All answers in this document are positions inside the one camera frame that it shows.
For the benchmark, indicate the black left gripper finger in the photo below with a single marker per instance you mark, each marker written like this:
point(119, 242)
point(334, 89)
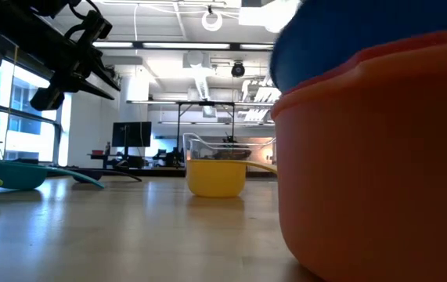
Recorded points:
point(92, 87)
point(103, 75)

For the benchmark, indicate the small dark blue measuring cup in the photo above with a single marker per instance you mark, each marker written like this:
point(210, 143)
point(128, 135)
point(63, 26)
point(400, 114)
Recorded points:
point(88, 175)

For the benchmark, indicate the teal measuring cup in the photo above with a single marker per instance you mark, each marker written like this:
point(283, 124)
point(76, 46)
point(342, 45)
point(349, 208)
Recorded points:
point(15, 176)

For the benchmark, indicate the clear plastic basket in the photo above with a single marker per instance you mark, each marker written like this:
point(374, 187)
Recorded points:
point(199, 150)

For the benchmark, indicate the yellow measuring cup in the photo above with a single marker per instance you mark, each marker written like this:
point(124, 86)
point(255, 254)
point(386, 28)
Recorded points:
point(215, 178)

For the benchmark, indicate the red measuring cup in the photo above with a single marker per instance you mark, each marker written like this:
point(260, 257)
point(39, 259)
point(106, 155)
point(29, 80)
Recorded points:
point(364, 176)

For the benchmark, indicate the black computer monitor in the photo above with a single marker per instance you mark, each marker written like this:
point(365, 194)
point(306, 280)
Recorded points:
point(131, 134)

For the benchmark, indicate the dark desk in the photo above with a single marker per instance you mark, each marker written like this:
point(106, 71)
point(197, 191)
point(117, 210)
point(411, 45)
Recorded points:
point(109, 158)

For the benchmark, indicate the ceiling light strip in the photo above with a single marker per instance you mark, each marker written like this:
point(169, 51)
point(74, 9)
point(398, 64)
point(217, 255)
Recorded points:
point(186, 45)

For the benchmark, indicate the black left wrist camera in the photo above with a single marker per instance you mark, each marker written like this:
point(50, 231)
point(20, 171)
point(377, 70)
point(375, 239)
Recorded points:
point(96, 25)

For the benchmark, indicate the black metal frame stand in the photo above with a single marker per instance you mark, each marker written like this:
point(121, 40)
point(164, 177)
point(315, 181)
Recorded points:
point(205, 103)

